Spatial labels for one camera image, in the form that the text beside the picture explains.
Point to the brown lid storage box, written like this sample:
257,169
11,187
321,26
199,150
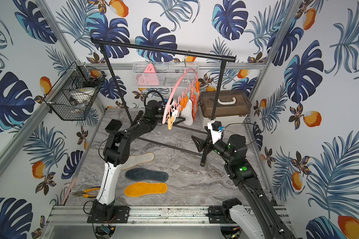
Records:
232,106

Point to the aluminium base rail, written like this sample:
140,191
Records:
141,216

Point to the red shoe insole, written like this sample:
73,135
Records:
195,100

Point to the pink triangle item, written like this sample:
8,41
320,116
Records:
148,77

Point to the white shoe insole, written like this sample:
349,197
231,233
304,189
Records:
186,113

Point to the clear wall shelf basket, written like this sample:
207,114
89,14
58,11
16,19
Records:
168,72

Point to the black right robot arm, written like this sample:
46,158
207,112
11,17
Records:
267,223

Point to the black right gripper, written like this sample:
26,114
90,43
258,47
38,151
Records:
200,143

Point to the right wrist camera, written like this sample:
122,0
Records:
216,130

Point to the pink clip hanger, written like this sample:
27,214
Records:
176,106

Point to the white bowl in basket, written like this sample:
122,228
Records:
81,95

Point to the black wire basket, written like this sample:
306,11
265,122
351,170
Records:
74,77

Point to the yellow handled pliers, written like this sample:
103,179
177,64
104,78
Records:
88,193

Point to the small black box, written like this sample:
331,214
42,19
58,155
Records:
113,126

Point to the orange shoe insole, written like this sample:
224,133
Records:
140,189
136,160

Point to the dark grey shoe insole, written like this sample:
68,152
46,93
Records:
142,174

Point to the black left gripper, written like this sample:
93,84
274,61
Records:
164,116

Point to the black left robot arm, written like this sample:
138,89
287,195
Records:
116,153

